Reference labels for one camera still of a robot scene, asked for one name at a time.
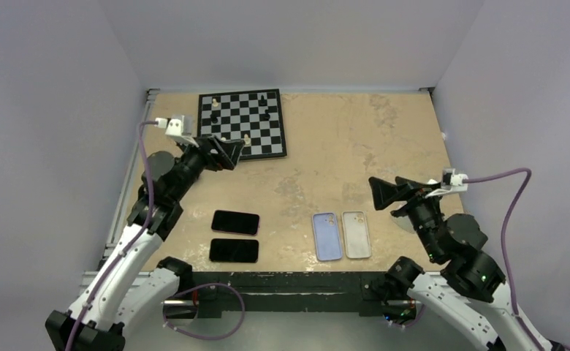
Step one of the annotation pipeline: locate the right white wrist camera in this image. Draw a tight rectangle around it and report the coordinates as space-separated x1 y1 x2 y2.
425 168 469 198

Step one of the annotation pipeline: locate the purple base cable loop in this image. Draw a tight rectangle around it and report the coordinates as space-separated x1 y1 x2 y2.
161 284 247 343

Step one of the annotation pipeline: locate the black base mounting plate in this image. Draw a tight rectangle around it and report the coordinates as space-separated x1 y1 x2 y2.
163 271 419 324

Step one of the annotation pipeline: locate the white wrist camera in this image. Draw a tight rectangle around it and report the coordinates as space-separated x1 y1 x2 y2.
425 168 469 198
154 115 198 147

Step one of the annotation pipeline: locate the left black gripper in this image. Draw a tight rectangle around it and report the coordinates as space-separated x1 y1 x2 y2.
170 133 243 203

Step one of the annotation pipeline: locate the lilac phone case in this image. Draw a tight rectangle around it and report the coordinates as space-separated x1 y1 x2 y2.
311 212 343 262

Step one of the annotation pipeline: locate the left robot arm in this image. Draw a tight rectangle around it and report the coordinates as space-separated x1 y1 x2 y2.
45 135 245 350

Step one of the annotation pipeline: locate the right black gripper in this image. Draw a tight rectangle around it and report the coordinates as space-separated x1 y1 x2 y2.
367 175 442 260

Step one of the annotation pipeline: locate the black white chessboard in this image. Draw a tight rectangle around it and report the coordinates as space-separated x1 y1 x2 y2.
197 88 287 160

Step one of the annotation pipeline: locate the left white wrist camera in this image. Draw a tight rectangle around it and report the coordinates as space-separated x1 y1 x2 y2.
154 115 198 147

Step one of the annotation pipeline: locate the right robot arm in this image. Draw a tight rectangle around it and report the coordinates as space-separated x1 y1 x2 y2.
368 169 565 350

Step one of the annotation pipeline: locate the phone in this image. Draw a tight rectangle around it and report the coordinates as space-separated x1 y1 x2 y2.
210 210 260 235
209 238 259 263

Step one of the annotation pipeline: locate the white phone case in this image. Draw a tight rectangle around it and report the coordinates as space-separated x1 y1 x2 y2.
341 211 372 260

